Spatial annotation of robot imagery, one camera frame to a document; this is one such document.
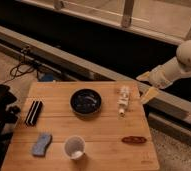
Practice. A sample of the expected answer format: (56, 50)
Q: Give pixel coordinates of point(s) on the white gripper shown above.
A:
(156, 78)

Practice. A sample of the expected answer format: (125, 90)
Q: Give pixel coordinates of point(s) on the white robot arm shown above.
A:
(174, 74)

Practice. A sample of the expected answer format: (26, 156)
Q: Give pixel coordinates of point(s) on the white plastic bottle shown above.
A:
(123, 102)

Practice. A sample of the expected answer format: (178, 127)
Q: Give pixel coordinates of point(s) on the black round bowl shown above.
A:
(85, 102)

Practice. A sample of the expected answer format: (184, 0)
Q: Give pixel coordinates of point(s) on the blue object on floor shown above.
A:
(46, 78)

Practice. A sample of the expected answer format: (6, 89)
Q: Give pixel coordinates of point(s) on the black white striped box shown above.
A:
(33, 113)

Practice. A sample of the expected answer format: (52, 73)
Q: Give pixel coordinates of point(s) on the blue sponge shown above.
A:
(40, 147)

